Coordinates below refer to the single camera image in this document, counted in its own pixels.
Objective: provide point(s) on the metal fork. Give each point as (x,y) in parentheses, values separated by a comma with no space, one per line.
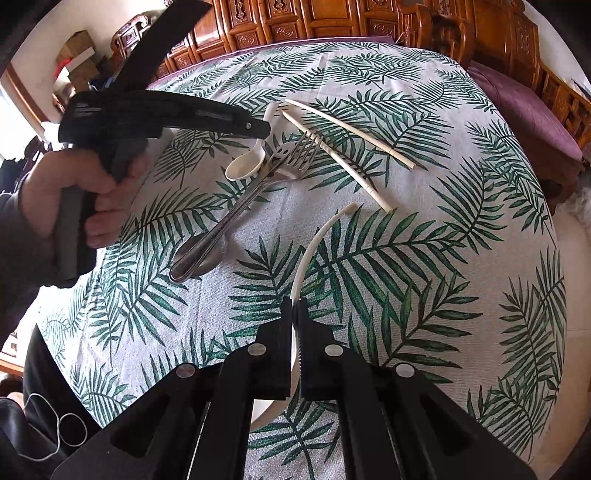
(302,157)

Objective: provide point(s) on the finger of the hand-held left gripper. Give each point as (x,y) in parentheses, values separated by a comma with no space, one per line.
(157,41)
(212,115)

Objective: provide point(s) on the cream chopstick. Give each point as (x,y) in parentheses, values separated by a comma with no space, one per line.
(341,166)
(360,138)

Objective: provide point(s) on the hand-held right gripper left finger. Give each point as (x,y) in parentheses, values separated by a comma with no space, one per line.
(272,350)

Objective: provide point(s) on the carved wooden armchair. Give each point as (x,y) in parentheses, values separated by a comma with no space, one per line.
(508,37)

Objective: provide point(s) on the person's dark clothing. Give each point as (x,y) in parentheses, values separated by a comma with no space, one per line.
(27,415)

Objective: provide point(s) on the wooden door frame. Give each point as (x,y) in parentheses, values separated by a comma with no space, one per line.
(21,92)

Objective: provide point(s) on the leaf print tablecloth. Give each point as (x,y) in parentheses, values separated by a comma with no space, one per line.
(392,277)

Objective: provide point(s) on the cardboard box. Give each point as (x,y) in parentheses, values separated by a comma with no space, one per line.
(76,46)

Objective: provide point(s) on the person's left hand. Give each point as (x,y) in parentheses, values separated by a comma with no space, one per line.
(92,203)

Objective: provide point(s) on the person's left forearm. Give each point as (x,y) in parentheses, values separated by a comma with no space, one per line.
(23,258)

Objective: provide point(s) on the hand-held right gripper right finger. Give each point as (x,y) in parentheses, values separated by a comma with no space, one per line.
(318,355)

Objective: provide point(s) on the grey fluffy thing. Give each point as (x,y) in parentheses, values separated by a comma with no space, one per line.
(579,203)

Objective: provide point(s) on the purple armchair cushion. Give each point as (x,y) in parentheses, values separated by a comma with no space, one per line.
(526,110)

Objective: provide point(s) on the slotted metal spoon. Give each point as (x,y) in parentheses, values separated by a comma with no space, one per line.
(279,154)

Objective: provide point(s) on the red cloth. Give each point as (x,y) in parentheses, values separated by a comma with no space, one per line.
(61,68)

